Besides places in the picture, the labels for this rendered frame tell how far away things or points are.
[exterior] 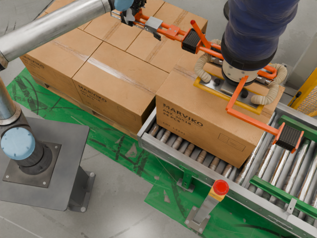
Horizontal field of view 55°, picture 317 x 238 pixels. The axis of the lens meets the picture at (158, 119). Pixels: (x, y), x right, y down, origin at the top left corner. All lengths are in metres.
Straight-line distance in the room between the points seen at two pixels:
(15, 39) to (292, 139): 1.07
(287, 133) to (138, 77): 1.26
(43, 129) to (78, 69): 0.62
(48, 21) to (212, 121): 0.92
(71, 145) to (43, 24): 0.86
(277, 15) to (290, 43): 2.26
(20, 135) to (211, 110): 0.97
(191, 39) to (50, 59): 1.30
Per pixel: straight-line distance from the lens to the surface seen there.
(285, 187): 2.04
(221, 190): 1.42
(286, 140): 1.27
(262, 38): 1.19
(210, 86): 1.47
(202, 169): 1.90
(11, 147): 1.63
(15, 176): 1.88
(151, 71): 2.26
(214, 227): 2.44
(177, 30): 1.51
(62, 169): 1.81
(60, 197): 1.77
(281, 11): 1.09
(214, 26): 3.30
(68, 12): 1.18
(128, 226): 2.43
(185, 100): 1.67
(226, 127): 1.62
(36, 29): 1.17
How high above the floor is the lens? 2.40
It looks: 64 degrees down
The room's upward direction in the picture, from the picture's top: 2 degrees counter-clockwise
